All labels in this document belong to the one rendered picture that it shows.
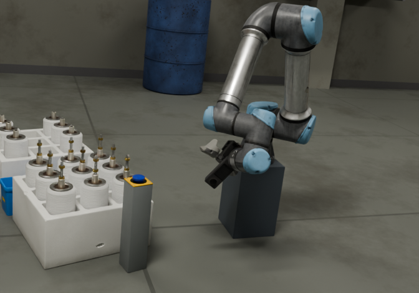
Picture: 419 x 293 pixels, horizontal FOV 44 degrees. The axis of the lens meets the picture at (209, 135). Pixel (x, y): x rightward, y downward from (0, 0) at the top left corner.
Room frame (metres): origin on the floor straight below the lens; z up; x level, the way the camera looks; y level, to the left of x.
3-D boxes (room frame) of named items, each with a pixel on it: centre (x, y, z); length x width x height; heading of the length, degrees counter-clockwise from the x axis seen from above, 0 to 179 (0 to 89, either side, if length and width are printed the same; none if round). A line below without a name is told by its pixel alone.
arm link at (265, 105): (1.93, -0.20, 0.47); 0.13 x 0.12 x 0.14; 67
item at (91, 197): (1.64, 0.37, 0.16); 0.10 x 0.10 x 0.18
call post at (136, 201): (1.55, 0.21, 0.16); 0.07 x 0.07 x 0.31; 36
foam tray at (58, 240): (1.74, 0.44, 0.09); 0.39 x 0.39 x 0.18; 36
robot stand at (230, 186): (1.94, -0.19, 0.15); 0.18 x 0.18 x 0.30; 20
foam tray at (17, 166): (2.18, 0.77, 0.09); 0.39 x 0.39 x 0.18; 36
